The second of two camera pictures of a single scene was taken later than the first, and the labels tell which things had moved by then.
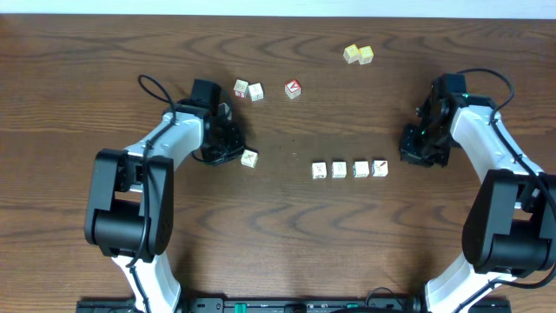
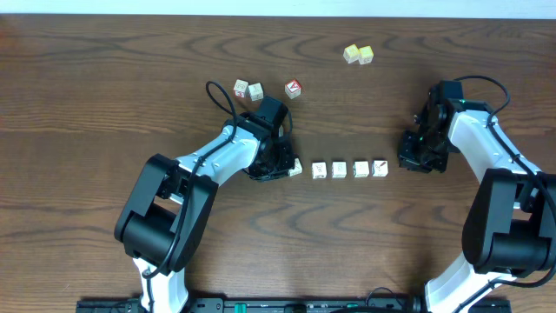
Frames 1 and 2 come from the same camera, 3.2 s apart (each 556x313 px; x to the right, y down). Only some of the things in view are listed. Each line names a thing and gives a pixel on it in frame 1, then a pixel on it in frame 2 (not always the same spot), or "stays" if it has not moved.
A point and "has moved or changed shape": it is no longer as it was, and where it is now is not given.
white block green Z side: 360,169 stays
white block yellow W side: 319,170 stays
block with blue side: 379,168 stays
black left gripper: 230,146 to 278,164
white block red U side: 339,169 stays
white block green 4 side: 248,158 has moved or changed shape
